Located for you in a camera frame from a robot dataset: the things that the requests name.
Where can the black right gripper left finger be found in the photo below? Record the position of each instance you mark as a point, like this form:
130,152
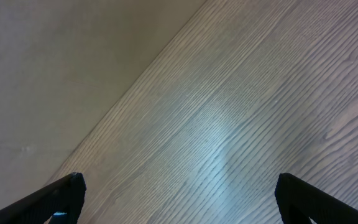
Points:
58,202

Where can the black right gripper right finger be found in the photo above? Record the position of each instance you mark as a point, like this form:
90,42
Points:
299,202

